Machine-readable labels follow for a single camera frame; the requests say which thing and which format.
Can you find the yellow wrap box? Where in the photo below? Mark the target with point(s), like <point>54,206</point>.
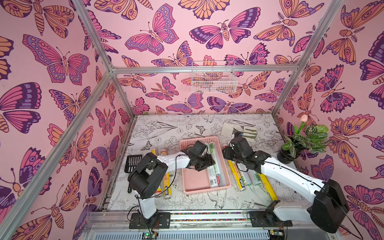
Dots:
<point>268,187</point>

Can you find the potted green plant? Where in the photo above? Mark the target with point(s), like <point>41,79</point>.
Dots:
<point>306,138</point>

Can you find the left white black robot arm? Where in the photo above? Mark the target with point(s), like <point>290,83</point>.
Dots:
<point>146,177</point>

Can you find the white wire wall basket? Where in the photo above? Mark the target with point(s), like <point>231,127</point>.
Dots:
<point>214,79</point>

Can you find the clear silver wrap roll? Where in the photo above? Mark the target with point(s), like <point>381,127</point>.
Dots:
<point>220,175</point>

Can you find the black slotted scoop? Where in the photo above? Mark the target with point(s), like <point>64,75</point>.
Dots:
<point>131,162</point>

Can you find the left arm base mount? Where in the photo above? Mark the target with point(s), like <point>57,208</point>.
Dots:
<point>160,220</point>

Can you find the white green wrap roll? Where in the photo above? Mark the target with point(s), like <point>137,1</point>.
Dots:
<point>212,170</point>

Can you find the yellow red wrap roll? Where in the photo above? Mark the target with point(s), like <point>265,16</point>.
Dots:
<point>159,190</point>
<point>234,169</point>

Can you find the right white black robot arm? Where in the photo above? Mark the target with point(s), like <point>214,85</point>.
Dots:
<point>327,207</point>

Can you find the clear green wrap roll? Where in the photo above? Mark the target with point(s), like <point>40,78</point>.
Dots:
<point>249,177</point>

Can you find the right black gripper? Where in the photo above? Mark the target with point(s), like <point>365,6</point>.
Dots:
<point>232,151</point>

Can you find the aluminium front rail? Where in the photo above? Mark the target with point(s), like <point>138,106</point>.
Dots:
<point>199,225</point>

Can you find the pink plastic basket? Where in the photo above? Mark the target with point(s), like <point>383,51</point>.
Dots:
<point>195,182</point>

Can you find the folded beige striped cloth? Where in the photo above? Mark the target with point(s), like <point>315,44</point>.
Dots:
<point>232,130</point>

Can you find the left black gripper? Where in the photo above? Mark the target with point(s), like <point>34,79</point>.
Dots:
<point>209,162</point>

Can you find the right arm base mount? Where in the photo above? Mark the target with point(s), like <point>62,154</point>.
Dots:
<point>262,219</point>

